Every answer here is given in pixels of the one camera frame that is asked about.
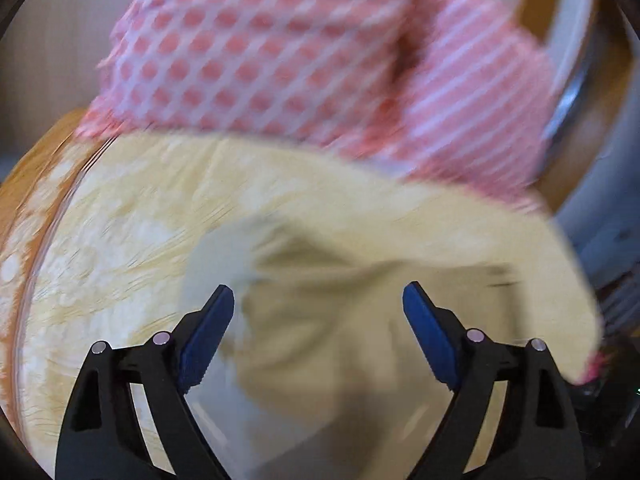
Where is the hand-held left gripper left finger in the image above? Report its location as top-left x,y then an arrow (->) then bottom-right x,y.
55,284 -> 236,480

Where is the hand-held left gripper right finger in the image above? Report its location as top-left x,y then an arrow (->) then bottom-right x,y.
402,282 -> 586,480

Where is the cream patterned sheet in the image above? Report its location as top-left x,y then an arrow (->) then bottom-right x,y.
10,130 -> 605,480

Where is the dark cloth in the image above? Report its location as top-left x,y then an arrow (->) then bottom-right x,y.
555,180 -> 640,411

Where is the pink checkered cloth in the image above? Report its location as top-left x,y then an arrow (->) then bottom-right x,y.
77,0 -> 608,383

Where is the wooden furniture frame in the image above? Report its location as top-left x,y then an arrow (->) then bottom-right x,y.
515,0 -> 632,211

